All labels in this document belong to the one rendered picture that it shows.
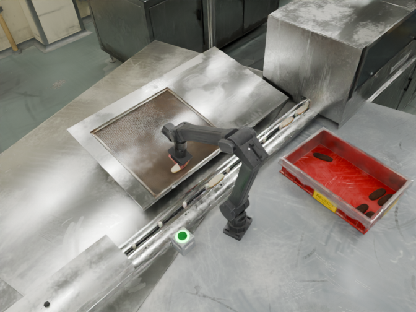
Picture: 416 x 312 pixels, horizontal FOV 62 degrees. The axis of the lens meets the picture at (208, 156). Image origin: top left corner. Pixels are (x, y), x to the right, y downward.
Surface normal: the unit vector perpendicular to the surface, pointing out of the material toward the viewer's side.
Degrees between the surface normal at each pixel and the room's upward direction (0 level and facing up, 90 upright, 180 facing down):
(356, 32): 0
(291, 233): 0
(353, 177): 0
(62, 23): 90
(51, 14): 90
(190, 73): 10
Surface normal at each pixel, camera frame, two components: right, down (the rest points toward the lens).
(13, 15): 0.71, 0.50
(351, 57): -0.71, 0.54
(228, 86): 0.08, -0.59
